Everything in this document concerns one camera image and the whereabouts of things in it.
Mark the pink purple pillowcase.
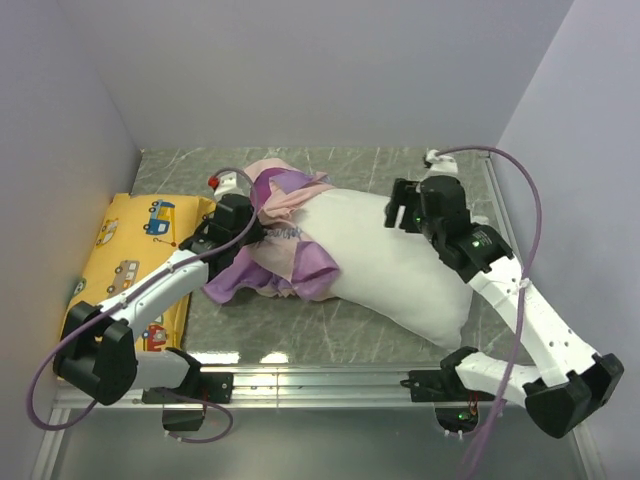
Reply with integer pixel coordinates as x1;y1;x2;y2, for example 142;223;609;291
203;158;340;304

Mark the white pillow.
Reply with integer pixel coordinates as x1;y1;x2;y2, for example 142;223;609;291
293;188;473;350

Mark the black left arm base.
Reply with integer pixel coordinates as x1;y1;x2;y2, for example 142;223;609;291
141;372;234;443

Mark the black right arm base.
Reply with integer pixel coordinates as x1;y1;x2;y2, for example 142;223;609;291
400;369;494;438

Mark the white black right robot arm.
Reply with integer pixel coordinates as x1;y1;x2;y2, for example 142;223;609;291
384;175;624;439

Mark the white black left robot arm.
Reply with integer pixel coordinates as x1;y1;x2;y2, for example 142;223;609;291
53;194;264;406

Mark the yellow cartoon car pillow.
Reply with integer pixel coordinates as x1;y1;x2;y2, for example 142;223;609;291
59;192;219;359

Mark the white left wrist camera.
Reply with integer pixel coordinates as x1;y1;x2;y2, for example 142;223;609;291
208;172;243;201

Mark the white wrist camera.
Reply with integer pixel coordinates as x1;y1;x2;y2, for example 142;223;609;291
423;149;459;177
208;172;243;201

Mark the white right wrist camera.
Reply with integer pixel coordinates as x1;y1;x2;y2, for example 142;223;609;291
423;149;459;177

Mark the aluminium frame rail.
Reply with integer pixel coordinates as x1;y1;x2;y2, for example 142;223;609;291
29;149;606;480

